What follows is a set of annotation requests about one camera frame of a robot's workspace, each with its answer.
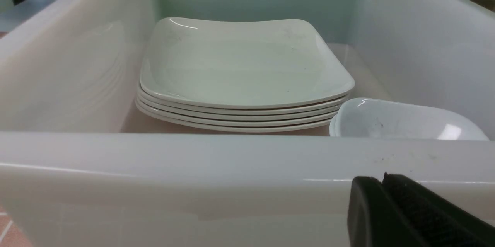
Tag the white bowl in bin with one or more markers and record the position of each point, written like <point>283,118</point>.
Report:
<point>375,118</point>

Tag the top white square plate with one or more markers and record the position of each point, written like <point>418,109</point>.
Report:
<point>246,65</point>

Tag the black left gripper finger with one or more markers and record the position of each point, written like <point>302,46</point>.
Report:
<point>399,212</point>

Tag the white stacked plate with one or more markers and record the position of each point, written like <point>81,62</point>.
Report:
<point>187,109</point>
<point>262,118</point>
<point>237,127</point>

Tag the large translucent white bin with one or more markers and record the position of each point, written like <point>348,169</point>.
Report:
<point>81,166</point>

